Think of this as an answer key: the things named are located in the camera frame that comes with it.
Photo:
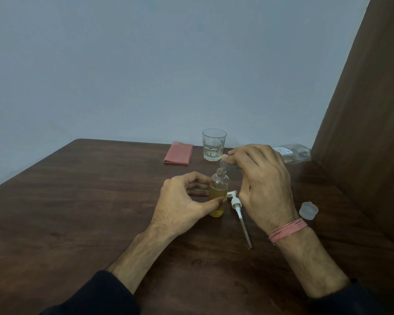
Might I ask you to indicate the person's right hand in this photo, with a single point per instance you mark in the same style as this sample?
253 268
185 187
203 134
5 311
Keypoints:
266 190

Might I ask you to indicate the person's left hand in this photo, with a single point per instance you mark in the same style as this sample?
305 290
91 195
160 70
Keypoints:
175 206

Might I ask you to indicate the person's left thumb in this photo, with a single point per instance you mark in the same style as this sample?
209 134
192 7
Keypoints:
211 205

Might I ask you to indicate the person's right thumb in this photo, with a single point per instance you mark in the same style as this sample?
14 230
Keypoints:
244 191

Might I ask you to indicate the person's left middle finger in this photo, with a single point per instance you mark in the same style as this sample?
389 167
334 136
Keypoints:
199 186

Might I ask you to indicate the small glass bottle yellow oil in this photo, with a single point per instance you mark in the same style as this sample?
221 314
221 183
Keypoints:
218 190

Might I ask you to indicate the clear labelled plastic bottle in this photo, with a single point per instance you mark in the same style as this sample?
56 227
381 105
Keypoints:
294 153

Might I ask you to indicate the person's left forearm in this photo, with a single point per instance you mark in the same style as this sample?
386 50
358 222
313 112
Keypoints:
141 255

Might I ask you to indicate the person's right forearm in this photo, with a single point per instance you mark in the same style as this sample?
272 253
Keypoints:
310 264

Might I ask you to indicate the white pump sprayer with tube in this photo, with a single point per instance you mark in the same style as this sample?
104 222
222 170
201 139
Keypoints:
239 209

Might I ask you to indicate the pink folded cloth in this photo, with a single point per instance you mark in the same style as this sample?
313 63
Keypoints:
179 153

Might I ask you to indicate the clear glass tumbler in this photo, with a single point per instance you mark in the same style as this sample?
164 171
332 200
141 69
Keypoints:
214 144

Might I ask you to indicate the pink thread wristband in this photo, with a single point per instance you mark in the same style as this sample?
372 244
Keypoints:
287 230

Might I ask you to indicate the clear plastic bottle cap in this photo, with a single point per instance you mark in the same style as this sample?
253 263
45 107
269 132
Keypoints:
308 210

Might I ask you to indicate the brown wooden panel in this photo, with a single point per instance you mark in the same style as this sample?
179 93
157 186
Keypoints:
371 121

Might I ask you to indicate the dark left sleeve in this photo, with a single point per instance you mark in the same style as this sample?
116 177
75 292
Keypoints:
98 296

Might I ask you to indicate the dark sleeve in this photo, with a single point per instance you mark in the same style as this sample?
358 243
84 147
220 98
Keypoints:
351 301
98 296

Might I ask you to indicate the dark right sleeve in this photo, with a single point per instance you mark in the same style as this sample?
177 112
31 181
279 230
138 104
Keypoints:
351 301

